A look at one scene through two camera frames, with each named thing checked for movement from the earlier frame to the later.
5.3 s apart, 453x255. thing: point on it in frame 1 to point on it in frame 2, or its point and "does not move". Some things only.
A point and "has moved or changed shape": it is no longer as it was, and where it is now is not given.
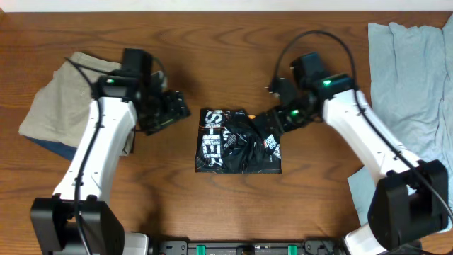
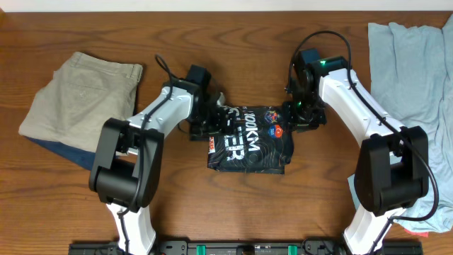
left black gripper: x=177 y=109 to x=219 y=127
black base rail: x=248 y=247 does not move
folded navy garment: x=56 y=147 does not move
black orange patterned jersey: x=234 y=142 has moved or changed shape
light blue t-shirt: x=412 y=87 does not move
